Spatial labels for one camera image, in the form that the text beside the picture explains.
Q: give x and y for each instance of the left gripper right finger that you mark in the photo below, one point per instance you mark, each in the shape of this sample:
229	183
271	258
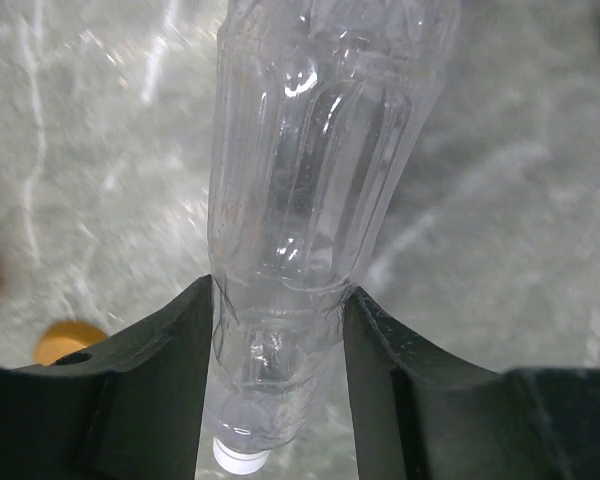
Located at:
420	412

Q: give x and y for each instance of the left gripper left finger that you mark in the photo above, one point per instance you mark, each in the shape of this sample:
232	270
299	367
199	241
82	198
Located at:
129	407

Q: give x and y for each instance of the orange bottle cap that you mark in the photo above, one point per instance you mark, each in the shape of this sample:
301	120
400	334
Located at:
64	338

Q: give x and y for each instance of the clear bottle white cap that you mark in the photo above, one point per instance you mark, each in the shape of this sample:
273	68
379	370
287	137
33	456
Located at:
318	107

